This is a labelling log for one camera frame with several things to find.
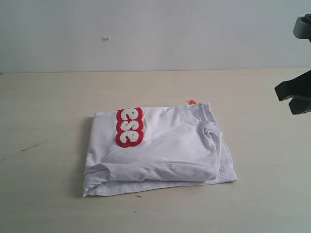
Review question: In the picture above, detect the white t-shirt red lettering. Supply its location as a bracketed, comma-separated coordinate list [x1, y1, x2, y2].
[83, 103, 237, 197]

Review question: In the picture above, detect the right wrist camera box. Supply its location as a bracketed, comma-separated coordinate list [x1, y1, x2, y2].
[293, 14, 311, 41]

